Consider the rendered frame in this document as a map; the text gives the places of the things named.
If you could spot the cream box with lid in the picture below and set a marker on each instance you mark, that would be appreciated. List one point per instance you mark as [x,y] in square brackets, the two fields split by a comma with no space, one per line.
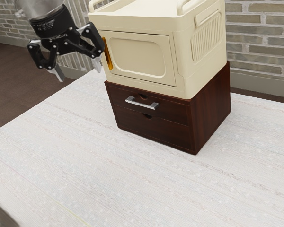
[156,47]

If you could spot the dark wooden drawer cabinet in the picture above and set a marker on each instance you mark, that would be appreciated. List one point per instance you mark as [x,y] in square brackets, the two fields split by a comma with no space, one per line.
[170,118]

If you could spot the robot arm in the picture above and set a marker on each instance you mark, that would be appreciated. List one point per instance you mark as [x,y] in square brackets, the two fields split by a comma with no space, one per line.
[38,7]

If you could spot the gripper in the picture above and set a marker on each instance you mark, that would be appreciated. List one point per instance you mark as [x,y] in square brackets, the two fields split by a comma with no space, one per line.
[52,30]

